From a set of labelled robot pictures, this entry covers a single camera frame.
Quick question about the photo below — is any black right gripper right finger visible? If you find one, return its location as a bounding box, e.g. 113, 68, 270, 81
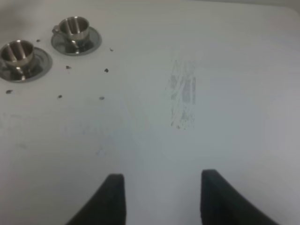
200, 169, 276, 225

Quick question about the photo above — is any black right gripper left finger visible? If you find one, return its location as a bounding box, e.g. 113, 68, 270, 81
67, 174, 126, 225

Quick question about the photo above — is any near stainless steel teacup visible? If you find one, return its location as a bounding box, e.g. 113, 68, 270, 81
0, 40, 35, 81

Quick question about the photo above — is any stainless steel teacup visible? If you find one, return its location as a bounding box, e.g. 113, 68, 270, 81
52, 16, 90, 48
0, 40, 35, 81

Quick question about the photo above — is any far stainless steel teacup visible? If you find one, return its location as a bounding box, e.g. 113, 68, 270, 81
52, 16, 90, 48

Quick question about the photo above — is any near steel cup saucer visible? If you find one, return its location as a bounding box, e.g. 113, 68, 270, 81
0, 47, 53, 83

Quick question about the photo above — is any steel cup saucer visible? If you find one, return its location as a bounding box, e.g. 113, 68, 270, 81
0, 47, 53, 83
51, 27, 102, 56

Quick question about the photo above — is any far steel cup saucer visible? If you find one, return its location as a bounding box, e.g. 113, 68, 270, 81
51, 27, 102, 56

